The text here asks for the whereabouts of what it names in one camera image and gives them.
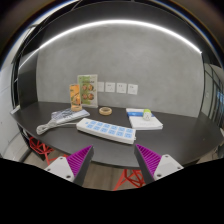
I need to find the red metal table leg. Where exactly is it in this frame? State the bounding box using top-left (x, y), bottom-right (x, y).
top-left (28, 134), bottom-right (69, 167)
top-left (113, 168), bottom-right (146, 192)

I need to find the white wall socket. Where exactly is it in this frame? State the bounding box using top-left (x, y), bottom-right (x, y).
top-left (127, 83), bottom-right (139, 96)
top-left (116, 82), bottom-right (128, 95)
top-left (105, 82), bottom-right (116, 94)

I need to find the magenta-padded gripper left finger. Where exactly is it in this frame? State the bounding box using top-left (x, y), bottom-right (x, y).
top-left (43, 144), bottom-right (95, 187)

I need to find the white booklet with blue band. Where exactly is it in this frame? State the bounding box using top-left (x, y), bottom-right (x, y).
top-left (125, 107), bottom-right (164, 131)

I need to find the black-framed glass partition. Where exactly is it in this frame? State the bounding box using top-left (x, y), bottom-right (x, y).
top-left (201, 61), bottom-right (224, 129)

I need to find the beige tape roll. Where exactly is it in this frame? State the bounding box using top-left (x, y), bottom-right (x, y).
top-left (98, 106), bottom-right (113, 116)

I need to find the white power strip cable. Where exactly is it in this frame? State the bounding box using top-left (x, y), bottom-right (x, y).
top-left (35, 118), bottom-right (79, 136)

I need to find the large menu sign acrylic stand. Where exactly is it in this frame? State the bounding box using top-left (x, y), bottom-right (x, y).
top-left (77, 73), bottom-right (99, 108)

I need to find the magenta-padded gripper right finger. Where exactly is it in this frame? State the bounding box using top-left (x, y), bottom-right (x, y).
top-left (134, 143), bottom-right (185, 185)

